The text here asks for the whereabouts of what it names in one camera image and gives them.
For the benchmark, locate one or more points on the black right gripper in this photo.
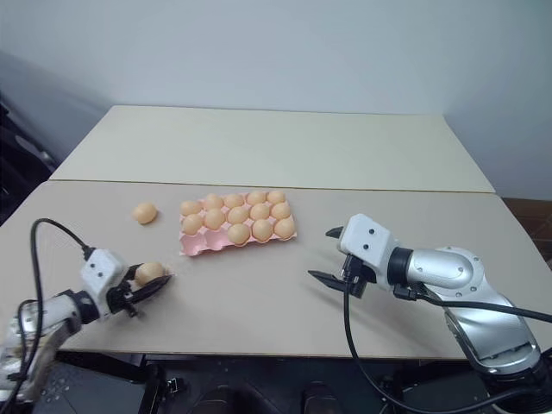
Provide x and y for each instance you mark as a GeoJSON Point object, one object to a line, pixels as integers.
{"type": "Point", "coordinates": [357, 276]}

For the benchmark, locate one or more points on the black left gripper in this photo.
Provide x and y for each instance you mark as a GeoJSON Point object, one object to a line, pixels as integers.
{"type": "Point", "coordinates": [117, 297]}

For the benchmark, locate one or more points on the tan egg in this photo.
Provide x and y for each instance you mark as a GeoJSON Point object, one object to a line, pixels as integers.
{"type": "Point", "coordinates": [214, 218]}
{"type": "Point", "coordinates": [237, 214]}
{"type": "Point", "coordinates": [213, 201]}
{"type": "Point", "coordinates": [262, 229]}
{"type": "Point", "coordinates": [234, 200]}
{"type": "Point", "coordinates": [256, 198]}
{"type": "Point", "coordinates": [145, 213]}
{"type": "Point", "coordinates": [190, 207]}
{"type": "Point", "coordinates": [280, 210]}
{"type": "Point", "coordinates": [149, 273]}
{"type": "Point", "coordinates": [260, 211]}
{"type": "Point", "coordinates": [276, 197]}
{"type": "Point", "coordinates": [284, 227]}
{"type": "Point", "coordinates": [192, 223]}
{"type": "Point", "coordinates": [238, 233]}

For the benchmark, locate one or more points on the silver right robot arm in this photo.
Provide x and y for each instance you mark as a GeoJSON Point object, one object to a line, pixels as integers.
{"type": "Point", "coordinates": [474, 284]}

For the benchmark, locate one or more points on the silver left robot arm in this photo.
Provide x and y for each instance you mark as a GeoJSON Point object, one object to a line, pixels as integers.
{"type": "Point", "coordinates": [52, 310]}

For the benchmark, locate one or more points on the pink egg carton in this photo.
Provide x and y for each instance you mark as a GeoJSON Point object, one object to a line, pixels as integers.
{"type": "Point", "coordinates": [202, 246]}

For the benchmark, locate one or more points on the dark rounded shape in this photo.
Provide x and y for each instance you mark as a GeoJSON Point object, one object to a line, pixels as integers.
{"type": "Point", "coordinates": [230, 399]}
{"type": "Point", "coordinates": [320, 397]}

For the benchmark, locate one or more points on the black equipment beside table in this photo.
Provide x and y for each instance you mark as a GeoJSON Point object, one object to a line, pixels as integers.
{"type": "Point", "coordinates": [21, 164]}

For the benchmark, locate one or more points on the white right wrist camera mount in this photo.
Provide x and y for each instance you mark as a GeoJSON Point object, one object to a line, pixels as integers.
{"type": "Point", "coordinates": [366, 246]}

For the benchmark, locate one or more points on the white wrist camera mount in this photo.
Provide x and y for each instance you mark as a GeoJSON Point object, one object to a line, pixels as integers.
{"type": "Point", "coordinates": [100, 271]}
{"type": "Point", "coordinates": [366, 246]}

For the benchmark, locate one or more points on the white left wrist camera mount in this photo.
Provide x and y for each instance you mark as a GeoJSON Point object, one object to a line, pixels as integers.
{"type": "Point", "coordinates": [100, 271]}

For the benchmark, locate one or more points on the black table frame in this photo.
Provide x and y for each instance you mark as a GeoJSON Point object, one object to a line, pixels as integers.
{"type": "Point", "coordinates": [164, 379]}

